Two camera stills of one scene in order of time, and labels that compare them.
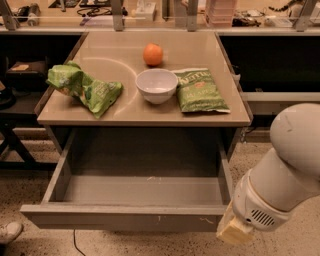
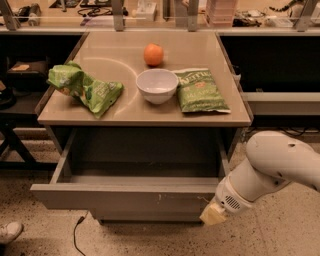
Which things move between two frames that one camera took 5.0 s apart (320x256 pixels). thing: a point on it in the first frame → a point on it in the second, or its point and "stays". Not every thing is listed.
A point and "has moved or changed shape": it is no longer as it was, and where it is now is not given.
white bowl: [157, 85] stays
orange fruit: [153, 54] stays
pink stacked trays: [220, 13] stays
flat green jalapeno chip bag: [197, 91] stays
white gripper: [254, 203] → [227, 198]
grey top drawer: [145, 179] has moved or changed shape
